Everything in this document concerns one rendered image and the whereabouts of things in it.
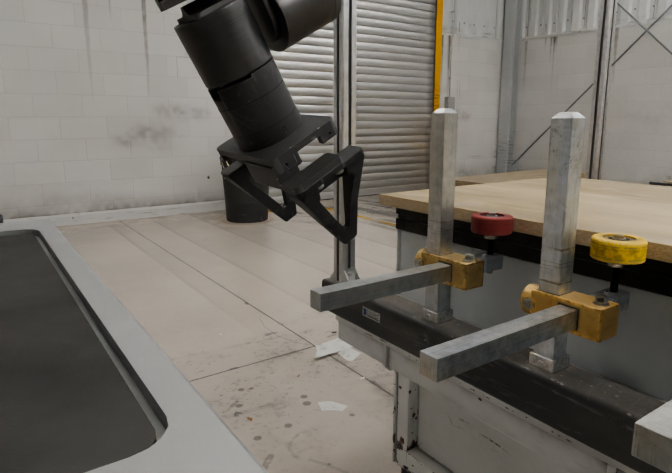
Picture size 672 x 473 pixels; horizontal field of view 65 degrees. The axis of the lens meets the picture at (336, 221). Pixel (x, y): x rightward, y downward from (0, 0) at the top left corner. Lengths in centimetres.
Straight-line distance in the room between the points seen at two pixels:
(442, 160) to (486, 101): 860
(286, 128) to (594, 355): 86
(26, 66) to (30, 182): 114
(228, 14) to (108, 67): 591
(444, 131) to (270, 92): 62
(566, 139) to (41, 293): 76
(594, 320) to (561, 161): 23
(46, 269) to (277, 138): 25
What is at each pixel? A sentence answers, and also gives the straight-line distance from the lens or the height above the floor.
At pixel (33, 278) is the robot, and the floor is 104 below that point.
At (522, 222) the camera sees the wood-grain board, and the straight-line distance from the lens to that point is 110.
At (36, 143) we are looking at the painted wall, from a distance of 617.
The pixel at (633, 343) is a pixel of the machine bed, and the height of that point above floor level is 70.
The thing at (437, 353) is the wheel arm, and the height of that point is 82.
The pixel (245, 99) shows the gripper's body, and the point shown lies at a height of 111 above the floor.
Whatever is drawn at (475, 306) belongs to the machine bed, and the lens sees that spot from 129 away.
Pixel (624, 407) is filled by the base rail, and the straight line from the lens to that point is 87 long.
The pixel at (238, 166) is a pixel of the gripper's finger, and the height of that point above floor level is 105.
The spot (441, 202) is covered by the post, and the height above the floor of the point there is 94.
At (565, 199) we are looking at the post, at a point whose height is 98.
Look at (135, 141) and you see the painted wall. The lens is 634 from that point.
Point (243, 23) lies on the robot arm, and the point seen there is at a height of 116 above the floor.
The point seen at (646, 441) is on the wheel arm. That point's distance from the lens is 52.
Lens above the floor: 109
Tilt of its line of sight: 11 degrees down
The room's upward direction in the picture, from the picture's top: straight up
